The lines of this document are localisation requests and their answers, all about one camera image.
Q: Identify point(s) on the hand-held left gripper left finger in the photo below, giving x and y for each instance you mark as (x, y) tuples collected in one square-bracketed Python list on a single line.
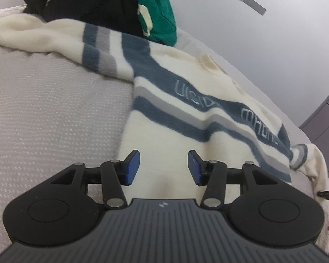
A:
[(131, 167)]

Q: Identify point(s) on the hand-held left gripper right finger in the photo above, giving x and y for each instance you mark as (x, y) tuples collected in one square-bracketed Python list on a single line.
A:
[(195, 167)]

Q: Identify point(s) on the cream striped knit sweater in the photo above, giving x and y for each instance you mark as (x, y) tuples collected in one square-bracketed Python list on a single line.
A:
[(159, 131)]

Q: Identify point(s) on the grey door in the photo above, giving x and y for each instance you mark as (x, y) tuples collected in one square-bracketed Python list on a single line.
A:
[(326, 131)]

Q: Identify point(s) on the bed with grey bedspread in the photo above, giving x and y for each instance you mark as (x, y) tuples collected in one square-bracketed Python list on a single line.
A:
[(43, 115)]

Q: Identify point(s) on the green hooded sweatshirt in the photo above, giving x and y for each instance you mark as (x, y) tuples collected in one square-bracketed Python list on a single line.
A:
[(161, 5)]

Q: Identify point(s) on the black garment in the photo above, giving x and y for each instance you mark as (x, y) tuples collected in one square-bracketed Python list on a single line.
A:
[(85, 0)]

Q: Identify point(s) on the grey wall switch panel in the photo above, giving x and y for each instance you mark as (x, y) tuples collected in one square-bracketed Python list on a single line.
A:
[(252, 2)]

